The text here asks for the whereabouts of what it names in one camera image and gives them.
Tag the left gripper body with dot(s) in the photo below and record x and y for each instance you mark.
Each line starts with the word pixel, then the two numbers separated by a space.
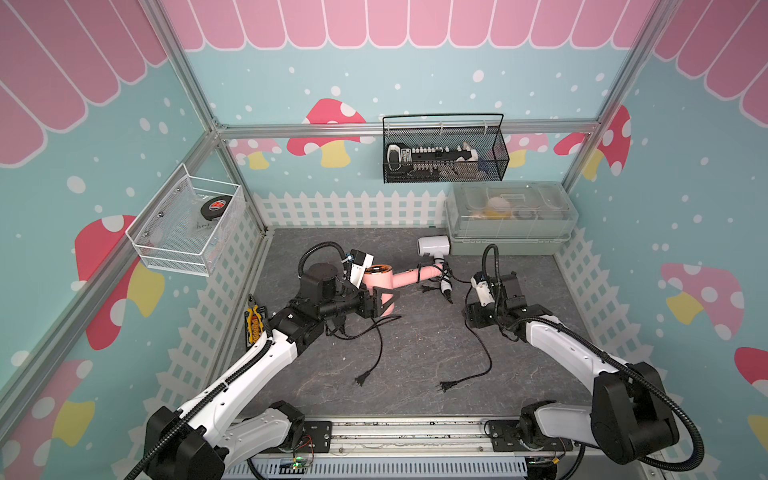
pixel 357 305

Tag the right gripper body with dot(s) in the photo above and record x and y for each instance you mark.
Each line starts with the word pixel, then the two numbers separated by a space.
pixel 482 316

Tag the pink hair dryer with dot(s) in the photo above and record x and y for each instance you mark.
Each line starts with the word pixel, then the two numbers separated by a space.
pixel 384 276

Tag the white hair dryer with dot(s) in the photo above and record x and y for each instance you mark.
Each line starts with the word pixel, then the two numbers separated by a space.
pixel 438 247

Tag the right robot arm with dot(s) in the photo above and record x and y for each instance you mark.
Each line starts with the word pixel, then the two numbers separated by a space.
pixel 630 416

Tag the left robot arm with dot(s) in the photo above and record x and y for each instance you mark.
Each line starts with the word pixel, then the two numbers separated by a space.
pixel 252 372

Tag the green clear storage box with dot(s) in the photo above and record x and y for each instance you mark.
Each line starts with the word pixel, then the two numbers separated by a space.
pixel 520 218

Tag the yellow black pliers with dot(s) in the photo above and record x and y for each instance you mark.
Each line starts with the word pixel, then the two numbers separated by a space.
pixel 254 321

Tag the black white power strip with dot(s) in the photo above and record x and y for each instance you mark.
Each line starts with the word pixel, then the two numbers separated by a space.
pixel 429 161

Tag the black red tape measure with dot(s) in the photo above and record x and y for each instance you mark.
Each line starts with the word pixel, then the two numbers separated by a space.
pixel 215 207

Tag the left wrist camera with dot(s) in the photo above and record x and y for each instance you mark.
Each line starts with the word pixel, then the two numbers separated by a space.
pixel 356 263

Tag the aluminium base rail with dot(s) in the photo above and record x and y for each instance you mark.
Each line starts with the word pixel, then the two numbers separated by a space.
pixel 462 447

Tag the black wire mesh basket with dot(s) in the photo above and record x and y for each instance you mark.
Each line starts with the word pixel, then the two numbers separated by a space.
pixel 479 131

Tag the white wire mesh basket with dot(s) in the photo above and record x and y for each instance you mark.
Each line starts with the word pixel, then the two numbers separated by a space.
pixel 171 235

